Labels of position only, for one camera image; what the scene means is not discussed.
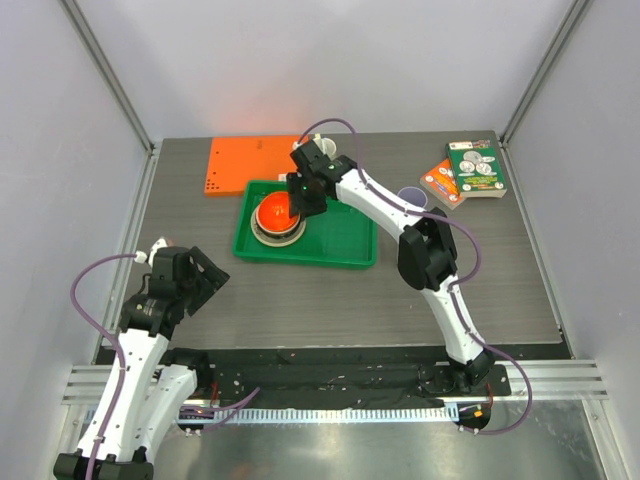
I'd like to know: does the orange bowl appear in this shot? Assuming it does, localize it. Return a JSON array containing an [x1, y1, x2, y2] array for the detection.
[[256, 191, 300, 235]]

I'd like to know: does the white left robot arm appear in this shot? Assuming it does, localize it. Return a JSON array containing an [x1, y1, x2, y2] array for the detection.
[[53, 239, 229, 479]]

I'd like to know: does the cream plate with black mark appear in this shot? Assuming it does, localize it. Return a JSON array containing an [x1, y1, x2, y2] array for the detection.
[[253, 233, 304, 248]]

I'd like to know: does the green plastic bin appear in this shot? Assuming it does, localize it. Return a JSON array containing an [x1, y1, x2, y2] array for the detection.
[[232, 180, 377, 270]]

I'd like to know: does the dark brown bowl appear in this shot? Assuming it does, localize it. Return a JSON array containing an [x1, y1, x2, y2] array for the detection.
[[251, 220, 306, 245]]

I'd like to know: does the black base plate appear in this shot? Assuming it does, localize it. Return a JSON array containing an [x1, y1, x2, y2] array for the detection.
[[161, 346, 511, 410]]

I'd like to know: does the orange notebook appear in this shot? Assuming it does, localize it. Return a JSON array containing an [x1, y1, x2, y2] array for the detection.
[[204, 135, 298, 197]]

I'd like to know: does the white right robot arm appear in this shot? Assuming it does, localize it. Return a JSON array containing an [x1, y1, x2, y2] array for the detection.
[[286, 138, 494, 395]]

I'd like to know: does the orange small book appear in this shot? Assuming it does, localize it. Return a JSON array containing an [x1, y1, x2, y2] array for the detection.
[[420, 158, 464, 210]]

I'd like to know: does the lavender cup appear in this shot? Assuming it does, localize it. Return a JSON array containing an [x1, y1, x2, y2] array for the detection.
[[397, 186, 428, 209]]

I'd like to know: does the olive green mug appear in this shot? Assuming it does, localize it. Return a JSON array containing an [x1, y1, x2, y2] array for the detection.
[[319, 137, 337, 159]]

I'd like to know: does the green coin book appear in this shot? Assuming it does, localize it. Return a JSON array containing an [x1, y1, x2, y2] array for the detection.
[[446, 139, 507, 199]]

